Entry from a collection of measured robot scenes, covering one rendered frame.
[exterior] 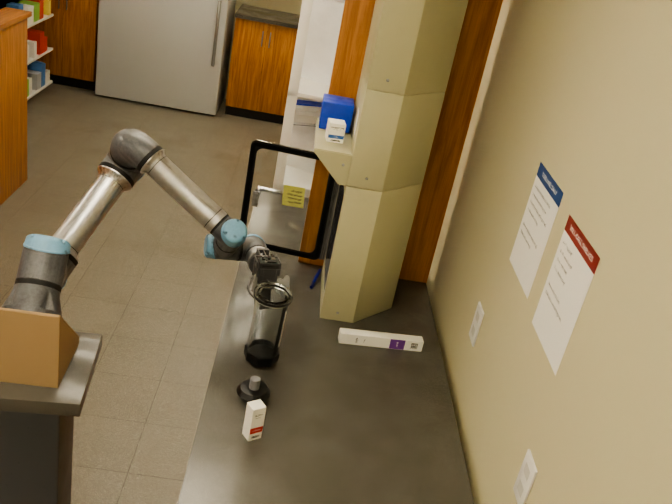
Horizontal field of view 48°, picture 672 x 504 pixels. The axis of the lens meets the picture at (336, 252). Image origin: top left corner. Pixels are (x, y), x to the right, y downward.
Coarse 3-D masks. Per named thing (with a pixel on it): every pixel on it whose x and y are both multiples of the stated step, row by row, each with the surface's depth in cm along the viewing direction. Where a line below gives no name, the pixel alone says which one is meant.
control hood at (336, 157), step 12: (324, 132) 236; (324, 144) 226; (336, 144) 228; (348, 144) 230; (324, 156) 222; (336, 156) 222; (348, 156) 222; (336, 168) 224; (348, 168) 223; (336, 180) 225
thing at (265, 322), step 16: (256, 288) 207; (272, 288) 211; (288, 288) 210; (256, 304) 206; (272, 304) 202; (256, 320) 208; (272, 320) 206; (256, 336) 210; (272, 336) 209; (256, 352) 212; (272, 352) 213
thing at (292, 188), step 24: (264, 168) 259; (288, 168) 258; (312, 168) 257; (264, 192) 263; (288, 192) 262; (312, 192) 261; (264, 216) 267; (288, 216) 266; (312, 216) 265; (264, 240) 271; (288, 240) 270; (312, 240) 269
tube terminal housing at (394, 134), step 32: (384, 96) 214; (416, 96) 218; (352, 128) 240; (384, 128) 218; (416, 128) 225; (352, 160) 222; (384, 160) 222; (416, 160) 232; (352, 192) 227; (384, 192) 228; (416, 192) 240; (352, 224) 232; (384, 224) 235; (352, 256) 237; (384, 256) 243; (352, 288) 242; (384, 288) 252; (352, 320) 247
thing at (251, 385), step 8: (256, 376) 201; (240, 384) 202; (248, 384) 202; (256, 384) 200; (264, 384) 204; (240, 392) 200; (248, 392) 199; (256, 392) 200; (264, 392) 201; (248, 400) 198; (264, 400) 200
